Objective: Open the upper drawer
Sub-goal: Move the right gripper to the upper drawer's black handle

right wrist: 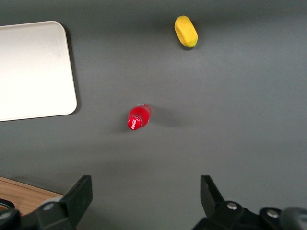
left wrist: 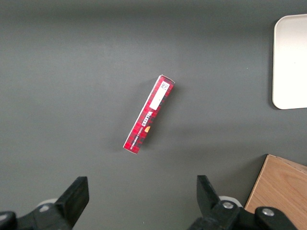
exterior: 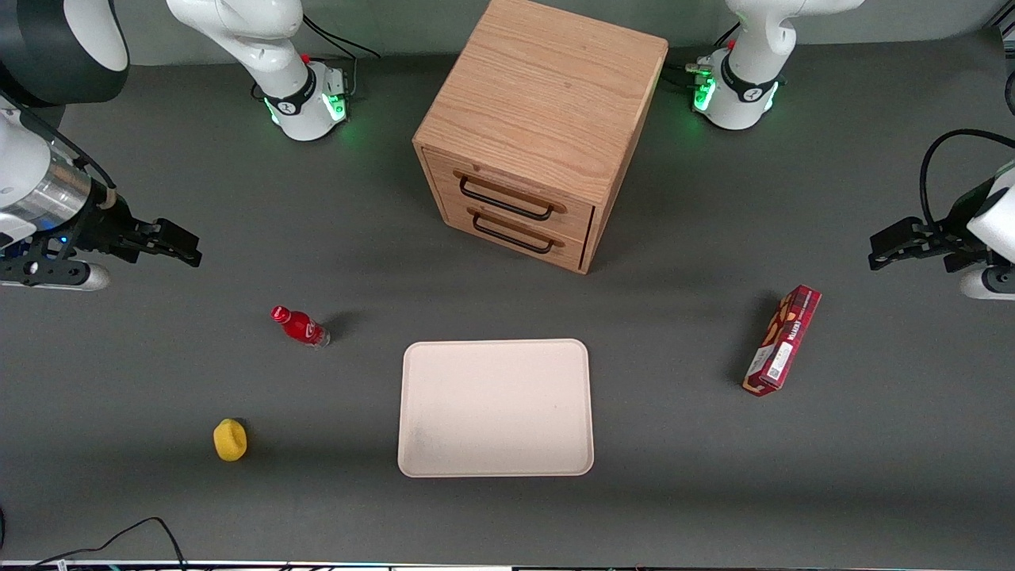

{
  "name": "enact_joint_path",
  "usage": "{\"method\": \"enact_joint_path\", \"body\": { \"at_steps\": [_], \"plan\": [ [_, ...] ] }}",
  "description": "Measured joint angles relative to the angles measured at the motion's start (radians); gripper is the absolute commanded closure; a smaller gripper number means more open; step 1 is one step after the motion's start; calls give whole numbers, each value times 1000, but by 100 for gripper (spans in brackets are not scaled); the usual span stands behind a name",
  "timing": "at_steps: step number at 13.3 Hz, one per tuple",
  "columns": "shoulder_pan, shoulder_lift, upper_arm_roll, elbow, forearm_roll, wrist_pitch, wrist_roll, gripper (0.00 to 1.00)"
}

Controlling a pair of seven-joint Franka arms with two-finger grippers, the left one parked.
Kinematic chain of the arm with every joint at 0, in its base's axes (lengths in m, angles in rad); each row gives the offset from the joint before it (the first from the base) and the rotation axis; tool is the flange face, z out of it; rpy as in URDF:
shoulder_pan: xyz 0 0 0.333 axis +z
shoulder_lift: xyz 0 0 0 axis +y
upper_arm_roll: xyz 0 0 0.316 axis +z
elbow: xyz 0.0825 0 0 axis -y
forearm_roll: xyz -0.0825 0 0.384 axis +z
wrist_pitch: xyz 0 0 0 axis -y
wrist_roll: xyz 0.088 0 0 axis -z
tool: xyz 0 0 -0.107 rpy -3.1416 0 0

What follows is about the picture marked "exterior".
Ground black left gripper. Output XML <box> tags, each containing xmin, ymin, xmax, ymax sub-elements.
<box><xmin>869</xmin><ymin>181</ymin><xmax>997</xmax><ymax>275</ymax></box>

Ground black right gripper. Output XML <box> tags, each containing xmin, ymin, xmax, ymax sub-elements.
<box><xmin>75</xmin><ymin>190</ymin><xmax>204</xmax><ymax>267</ymax></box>

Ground wooden drawer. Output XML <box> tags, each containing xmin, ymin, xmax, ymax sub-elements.
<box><xmin>422</xmin><ymin>148</ymin><xmax>596</xmax><ymax>240</ymax></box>
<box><xmin>432</xmin><ymin>189</ymin><xmax>592</xmax><ymax>272</ymax></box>

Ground black metal drawer handle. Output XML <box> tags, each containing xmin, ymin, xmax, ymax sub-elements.
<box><xmin>465</xmin><ymin>205</ymin><xmax>566</xmax><ymax>255</ymax></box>
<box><xmin>453</xmin><ymin>168</ymin><xmax>569</xmax><ymax>222</ymax></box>

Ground wooden drawer cabinet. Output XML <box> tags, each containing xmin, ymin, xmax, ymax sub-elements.
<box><xmin>412</xmin><ymin>0</ymin><xmax>669</xmax><ymax>276</ymax></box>

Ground red plastic bottle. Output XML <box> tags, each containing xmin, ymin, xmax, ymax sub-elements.
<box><xmin>270</xmin><ymin>305</ymin><xmax>332</xmax><ymax>349</ymax></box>

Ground red snack box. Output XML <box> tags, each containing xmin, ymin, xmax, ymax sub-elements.
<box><xmin>741</xmin><ymin>284</ymin><xmax>823</xmax><ymax>398</ymax></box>

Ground yellow lemon toy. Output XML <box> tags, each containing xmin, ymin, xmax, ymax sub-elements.
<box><xmin>213</xmin><ymin>418</ymin><xmax>248</xmax><ymax>463</ymax></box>

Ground beige rectangular tray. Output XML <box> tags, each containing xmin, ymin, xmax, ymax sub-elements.
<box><xmin>396</xmin><ymin>338</ymin><xmax>596</xmax><ymax>479</ymax></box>

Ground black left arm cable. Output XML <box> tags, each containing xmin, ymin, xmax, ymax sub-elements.
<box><xmin>918</xmin><ymin>128</ymin><xmax>1015</xmax><ymax>232</ymax></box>

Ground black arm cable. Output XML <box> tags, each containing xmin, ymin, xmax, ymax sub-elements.
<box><xmin>918</xmin><ymin>128</ymin><xmax>1015</xmax><ymax>232</ymax></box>
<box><xmin>0</xmin><ymin>94</ymin><xmax>120</xmax><ymax>209</ymax></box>

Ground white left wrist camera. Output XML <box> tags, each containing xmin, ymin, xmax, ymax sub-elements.
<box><xmin>960</xmin><ymin>267</ymin><xmax>1015</xmax><ymax>301</ymax></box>

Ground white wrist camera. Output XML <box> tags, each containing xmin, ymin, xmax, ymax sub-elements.
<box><xmin>960</xmin><ymin>267</ymin><xmax>1015</xmax><ymax>301</ymax></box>
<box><xmin>49</xmin><ymin>263</ymin><xmax>113</xmax><ymax>293</ymax></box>

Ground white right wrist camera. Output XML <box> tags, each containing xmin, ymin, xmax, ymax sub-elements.
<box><xmin>49</xmin><ymin>263</ymin><xmax>113</xmax><ymax>293</ymax></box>

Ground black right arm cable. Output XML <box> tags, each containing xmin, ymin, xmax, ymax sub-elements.
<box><xmin>0</xmin><ymin>94</ymin><xmax>120</xmax><ymax>209</ymax></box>

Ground black right camera mount plate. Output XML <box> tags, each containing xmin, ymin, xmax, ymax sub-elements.
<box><xmin>0</xmin><ymin>235</ymin><xmax>90</xmax><ymax>287</ymax></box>

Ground black right base cables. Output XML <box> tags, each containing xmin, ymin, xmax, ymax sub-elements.
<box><xmin>251</xmin><ymin>13</ymin><xmax>382</xmax><ymax>102</ymax></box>

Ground black base cables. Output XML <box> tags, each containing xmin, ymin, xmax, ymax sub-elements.
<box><xmin>251</xmin><ymin>13</ymin><xmax>382</xmax><ymax>102</ymax></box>
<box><xmin>664</xmin><ymin>22</ymin><xmax>743</xmax><ymax>90</ymax></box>

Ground black left base cables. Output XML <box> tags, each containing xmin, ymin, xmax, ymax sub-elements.
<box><xmin>664</xmin><ymin>22</ymin><xmax>743</xmax><ymax>90</ymax></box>

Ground black table edge cable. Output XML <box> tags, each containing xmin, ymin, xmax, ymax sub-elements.
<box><xmin>0</xmin><ymin>516</ymin><xmax>189</xmax><ymax>571</ymax></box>

